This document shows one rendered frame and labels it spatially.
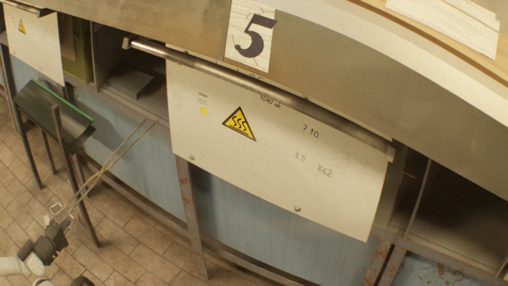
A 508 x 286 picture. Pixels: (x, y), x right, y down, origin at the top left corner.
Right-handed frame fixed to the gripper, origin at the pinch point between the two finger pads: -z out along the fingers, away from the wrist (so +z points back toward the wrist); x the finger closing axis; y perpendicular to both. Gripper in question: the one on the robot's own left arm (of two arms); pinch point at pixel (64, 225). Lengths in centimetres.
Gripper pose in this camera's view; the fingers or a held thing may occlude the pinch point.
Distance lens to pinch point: 176.7
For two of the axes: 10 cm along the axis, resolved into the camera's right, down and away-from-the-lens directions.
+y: -8.3, -3.8, 3.9
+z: -5.5, 6.0, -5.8
